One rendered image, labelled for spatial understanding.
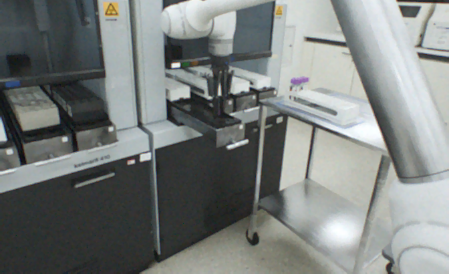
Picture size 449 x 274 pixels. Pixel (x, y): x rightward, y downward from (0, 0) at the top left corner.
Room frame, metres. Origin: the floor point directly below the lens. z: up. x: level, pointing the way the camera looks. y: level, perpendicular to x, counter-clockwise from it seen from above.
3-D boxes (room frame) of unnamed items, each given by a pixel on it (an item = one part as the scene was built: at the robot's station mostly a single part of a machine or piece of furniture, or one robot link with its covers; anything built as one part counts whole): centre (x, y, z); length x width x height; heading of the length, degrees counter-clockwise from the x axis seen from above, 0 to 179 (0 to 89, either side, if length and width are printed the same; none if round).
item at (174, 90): (1.44, 0.30, 0.83); 0.30 x 0.10 x 0.06; 40
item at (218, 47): (1.19, 0.03, 1.07); 0.09 x 0.09 x 0.06
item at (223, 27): (1.18, 0.04, 1.18); 0.13 x 0.11 x 0.16; 131
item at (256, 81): (1.68, -0.10, 0.83); 0.30 x 0.10 x 0.06; 40
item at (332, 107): (1.22, -0.38, 0.85); 0.30 x 0.10 x 0.06; 38
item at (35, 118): (0.95, 0.62, 0.85); 0.12 x 0.02 x 0.06; 131
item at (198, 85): (1.48, 0.14, 0.83); 0.30 x 0.10 x 0.06; 40
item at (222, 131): (1.30, 0.18, 0.78); 0.73 x 0.14 x 0.09; 40
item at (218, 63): (1.19, 0.03, 1.00); 0.08 x 0.07 x 0.09; 130
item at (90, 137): (1.23, 0.65, 0.78); 0.73 x 0.14 x 0.09; 40
